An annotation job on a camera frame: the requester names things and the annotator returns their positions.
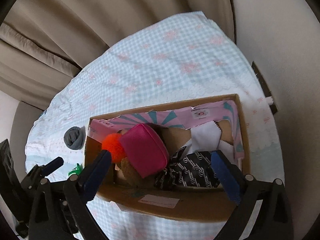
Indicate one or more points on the green packet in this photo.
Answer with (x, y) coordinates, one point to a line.
(76, 170)

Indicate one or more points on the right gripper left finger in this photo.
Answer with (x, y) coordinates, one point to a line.
(59, 209)

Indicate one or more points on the white paper in box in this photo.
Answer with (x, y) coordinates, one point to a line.
(207, 137)

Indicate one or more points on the cardboard box with pink lining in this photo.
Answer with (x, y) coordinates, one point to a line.
(175, 119)

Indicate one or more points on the orange pompom toy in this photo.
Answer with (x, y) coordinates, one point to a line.
(112, 144)

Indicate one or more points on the light blue checkered bedsheet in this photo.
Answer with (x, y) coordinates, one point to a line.
(183, 57)

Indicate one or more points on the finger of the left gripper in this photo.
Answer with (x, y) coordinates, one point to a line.
(37, 173)

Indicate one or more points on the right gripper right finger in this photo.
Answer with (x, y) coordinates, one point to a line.
(274, 220)

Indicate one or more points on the grey rolled sock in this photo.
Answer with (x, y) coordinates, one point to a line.
(74, 138)

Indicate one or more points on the magenta pouch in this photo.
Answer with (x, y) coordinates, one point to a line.
(145, 150)

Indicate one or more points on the beige curtain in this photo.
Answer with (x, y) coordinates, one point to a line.
(45, 43)

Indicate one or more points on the black printed cloth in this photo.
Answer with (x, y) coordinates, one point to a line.
(193, 170)

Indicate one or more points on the brown hedgehog plush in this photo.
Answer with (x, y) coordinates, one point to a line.
(130, 174)

